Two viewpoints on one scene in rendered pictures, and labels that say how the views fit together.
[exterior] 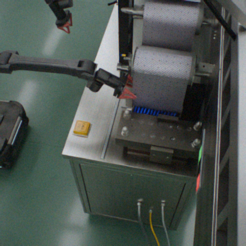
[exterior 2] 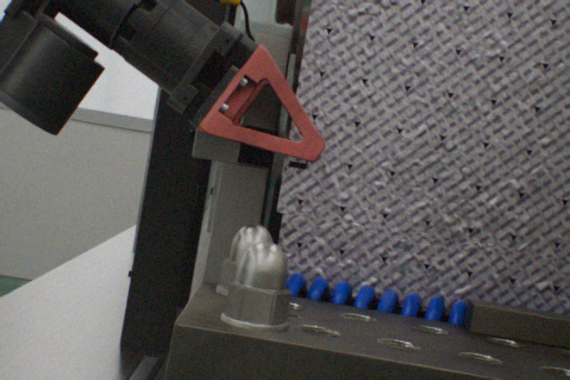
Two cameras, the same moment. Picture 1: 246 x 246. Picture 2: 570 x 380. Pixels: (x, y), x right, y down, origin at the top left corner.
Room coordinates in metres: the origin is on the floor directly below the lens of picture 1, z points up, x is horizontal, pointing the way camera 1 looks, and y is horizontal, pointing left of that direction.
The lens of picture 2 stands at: (0.24, 0.10, 1.13)
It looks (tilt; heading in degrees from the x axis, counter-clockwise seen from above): 3 degrees down; 349
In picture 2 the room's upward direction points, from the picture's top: 9 degrees clockwise
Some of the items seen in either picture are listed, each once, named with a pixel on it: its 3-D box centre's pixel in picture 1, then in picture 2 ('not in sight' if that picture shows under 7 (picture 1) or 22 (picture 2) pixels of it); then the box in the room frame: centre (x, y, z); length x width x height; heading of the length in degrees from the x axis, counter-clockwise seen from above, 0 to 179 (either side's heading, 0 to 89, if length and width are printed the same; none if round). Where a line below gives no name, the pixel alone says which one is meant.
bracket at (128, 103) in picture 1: (127, 86); (219, 229); (1.08, -0.01, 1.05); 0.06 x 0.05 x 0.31; 79
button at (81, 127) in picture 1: (81, 127); not in sight; (0.92, 0.21, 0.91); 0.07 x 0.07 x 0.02; 79
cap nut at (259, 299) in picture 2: (125, 130); (261, 282); (0.81, 0.00, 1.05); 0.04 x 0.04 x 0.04
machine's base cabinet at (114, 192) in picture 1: (159, 55); not in sight; (1.95, -0.28, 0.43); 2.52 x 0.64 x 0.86; 169
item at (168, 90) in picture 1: (158, 89); (469, 106); (0.95, -0.15, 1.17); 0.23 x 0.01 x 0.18; 79
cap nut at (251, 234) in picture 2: (127, 113); (250, 259); (0.91, -0.01, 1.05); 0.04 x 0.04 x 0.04
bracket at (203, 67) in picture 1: (204, 67); not in sight; (0.98, -0.34, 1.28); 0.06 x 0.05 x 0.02; 79
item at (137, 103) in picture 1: (157, 108); (441, 305); (0.95, -0.16, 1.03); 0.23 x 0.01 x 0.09; 79
